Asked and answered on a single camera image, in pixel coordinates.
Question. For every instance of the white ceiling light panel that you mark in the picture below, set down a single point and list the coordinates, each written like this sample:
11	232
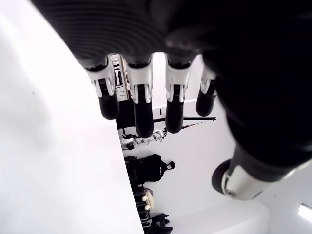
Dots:
306	210

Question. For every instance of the black folded chairs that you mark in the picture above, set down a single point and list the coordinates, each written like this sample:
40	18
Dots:
158	224

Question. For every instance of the beige plush toy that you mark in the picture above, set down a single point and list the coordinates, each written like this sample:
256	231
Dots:
149	198

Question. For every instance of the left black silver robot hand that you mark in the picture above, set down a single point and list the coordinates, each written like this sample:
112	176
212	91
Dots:
219	36

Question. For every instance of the black cabinet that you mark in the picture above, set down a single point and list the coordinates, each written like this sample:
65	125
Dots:
124	114

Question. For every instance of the white humanoid robot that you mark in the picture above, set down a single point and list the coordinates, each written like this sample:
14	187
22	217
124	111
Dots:
129	142

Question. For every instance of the black long pole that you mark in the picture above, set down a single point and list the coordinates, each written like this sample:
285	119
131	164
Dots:
200	119

